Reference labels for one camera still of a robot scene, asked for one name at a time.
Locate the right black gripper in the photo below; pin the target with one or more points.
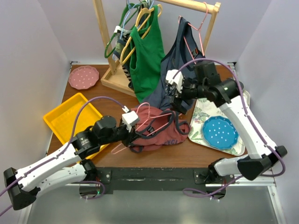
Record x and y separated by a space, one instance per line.
176 102

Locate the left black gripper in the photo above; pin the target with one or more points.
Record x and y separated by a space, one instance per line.
129 136

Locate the red tank top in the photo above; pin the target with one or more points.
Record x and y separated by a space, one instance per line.
167 130

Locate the pink wire hanger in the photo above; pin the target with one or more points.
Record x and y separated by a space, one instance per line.
199 33
119 148

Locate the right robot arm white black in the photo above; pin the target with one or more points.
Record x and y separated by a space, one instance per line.
199 78

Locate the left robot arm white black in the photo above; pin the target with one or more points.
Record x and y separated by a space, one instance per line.
69 163

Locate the navy blue tank top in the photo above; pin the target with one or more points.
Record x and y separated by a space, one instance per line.
183 50

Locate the green tank top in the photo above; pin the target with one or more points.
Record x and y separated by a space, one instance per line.
145 62

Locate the light blue hanger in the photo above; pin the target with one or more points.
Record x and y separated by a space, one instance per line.
145 3

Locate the green hanger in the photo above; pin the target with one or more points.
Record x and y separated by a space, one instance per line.
120 32

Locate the blue dotted plate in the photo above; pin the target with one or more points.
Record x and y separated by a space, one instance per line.
220 133

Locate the wooden clothes rack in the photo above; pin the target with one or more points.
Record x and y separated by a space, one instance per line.
114 77

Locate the pink dotted plate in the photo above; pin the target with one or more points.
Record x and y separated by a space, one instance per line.
83 77

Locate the yellow plastic tray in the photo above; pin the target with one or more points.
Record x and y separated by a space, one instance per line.
61 119

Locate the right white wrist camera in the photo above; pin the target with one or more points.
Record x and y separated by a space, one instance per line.
175 78

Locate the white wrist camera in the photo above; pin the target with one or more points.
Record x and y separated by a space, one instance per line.
129 117
175 78

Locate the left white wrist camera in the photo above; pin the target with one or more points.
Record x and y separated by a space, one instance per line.
129 117

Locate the black mounting base plate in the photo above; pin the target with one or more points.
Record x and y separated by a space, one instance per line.
150 179

